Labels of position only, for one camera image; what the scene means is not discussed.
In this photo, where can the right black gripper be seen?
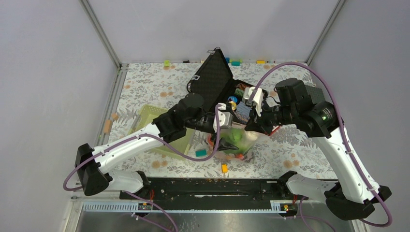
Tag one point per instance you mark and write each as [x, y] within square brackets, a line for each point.
[259, 124]

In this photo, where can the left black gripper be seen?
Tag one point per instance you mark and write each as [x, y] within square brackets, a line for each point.
[224, 144]

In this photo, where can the clear zip top bag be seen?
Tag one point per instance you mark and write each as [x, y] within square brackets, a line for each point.
[237, 144]

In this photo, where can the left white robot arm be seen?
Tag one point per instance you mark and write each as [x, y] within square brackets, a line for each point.
[95, 166]

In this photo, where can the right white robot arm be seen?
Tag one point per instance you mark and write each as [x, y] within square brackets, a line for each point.
[355, 192]

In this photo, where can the blue playing cards deck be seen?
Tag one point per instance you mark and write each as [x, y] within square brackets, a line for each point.
[242, 113]

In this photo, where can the teal small block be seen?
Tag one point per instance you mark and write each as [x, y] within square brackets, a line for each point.
[201, 153]

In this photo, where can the yellow small block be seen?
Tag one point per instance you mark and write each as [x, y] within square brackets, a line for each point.
[224, 168]

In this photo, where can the yellow big blind button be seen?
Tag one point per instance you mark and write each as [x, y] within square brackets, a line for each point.
[233, 105]

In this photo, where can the black poker chip case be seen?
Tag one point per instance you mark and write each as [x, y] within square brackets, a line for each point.
[214, 81]

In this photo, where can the dark grey lego baseplate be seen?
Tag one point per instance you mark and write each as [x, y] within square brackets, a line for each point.
[316, 98]

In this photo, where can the wooden block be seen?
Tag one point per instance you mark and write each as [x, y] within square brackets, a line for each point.
[107, 126]

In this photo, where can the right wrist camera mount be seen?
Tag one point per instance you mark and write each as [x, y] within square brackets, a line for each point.
[253, 98]

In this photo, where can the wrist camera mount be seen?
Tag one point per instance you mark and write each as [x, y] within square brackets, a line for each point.
[223, 118]
[253, 98]

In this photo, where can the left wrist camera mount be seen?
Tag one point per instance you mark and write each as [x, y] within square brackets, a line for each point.
[223, 118]

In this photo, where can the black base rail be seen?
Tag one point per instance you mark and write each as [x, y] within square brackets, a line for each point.
[215, 193]

